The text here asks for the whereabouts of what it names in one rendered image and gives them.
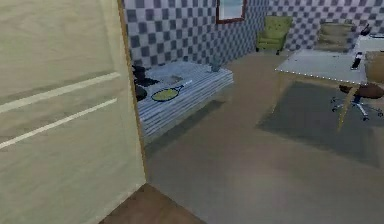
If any brown swivel office chair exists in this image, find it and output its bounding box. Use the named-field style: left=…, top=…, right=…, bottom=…
left=330, top=82, right=384, bottom=122

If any white desk with wooden legs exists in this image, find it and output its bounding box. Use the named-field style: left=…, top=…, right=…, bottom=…
left=271, top=48, right=369, bottom=132

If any beige room door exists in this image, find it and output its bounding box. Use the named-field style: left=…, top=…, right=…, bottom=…
left=0, top=0, right=148, bottom=224

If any black remote control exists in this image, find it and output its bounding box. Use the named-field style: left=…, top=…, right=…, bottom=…
left=350, top=51, right=363, bottom=71

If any grey cup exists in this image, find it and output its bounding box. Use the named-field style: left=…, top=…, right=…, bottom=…
left=210, top=55, right=222, bottom=73

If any tan wooden chair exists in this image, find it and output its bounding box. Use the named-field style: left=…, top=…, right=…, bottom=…
left=314, top=22, right=356, bottom=53

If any grey striped bed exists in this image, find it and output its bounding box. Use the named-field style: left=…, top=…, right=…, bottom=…
left=132, top=60, right=234, bottom=145

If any green armchair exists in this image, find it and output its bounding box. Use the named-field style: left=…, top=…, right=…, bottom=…
left=255, top=15, right=294, bottom=56

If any red framed window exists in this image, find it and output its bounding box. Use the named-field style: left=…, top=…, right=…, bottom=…
left=215, top=0, right=248, bottom=25

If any green tennis racket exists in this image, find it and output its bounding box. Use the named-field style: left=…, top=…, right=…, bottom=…
left=150, top=79, right=193, bottom=103

